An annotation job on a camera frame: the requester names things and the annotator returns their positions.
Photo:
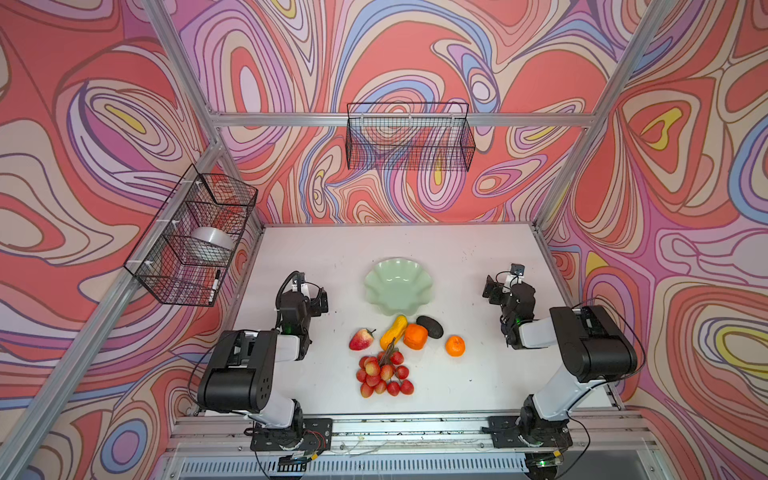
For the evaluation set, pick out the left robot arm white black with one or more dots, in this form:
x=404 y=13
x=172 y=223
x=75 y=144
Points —
x=238 y=378

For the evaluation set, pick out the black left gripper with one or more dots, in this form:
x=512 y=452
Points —
x=318 y=301

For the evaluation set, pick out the silver tape roll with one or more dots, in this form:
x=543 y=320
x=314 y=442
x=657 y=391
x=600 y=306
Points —
x=214 y=236

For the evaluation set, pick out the black marker pen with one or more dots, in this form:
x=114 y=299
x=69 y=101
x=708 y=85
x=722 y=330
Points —
x=216 y=281

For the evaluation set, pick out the light green scalloped bowl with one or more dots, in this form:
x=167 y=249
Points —
x=398 y=286

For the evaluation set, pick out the black wire basket back wall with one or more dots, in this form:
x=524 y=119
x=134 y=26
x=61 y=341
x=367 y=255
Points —
x=409 y=136

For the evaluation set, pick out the yellow fake squash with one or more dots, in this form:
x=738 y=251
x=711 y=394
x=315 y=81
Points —
x=394 y=333

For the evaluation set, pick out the red fake grape bunch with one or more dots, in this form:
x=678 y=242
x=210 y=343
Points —
x=385 y=372

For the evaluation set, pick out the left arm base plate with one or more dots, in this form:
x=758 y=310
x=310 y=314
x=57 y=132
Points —
x=311 y=435

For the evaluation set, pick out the orange fake persimmon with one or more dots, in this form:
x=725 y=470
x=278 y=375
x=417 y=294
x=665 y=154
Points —
x=415 y=336

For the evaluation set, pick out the dark fake avocado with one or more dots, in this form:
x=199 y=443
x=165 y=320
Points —
x=434 y=329

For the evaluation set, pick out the black wire basket left wall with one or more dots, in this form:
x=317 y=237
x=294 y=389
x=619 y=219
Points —
x=173 y=267

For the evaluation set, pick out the red fake apple slice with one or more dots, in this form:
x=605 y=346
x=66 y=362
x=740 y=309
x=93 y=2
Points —
x=362 y=340

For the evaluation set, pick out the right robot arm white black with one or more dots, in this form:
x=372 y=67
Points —
x=593 y=350

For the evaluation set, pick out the small fake orange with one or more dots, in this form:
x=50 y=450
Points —
x=455 y=346

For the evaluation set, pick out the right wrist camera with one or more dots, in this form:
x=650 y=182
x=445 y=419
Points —
x=517 y=270

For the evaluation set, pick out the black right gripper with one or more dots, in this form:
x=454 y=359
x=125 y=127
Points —
x=495 y=289

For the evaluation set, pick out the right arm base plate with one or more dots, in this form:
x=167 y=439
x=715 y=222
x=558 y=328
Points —
x=512 y=432

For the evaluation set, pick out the black wire basket wall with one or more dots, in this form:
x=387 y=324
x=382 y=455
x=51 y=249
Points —
x=409 y=136
x=173 y=267

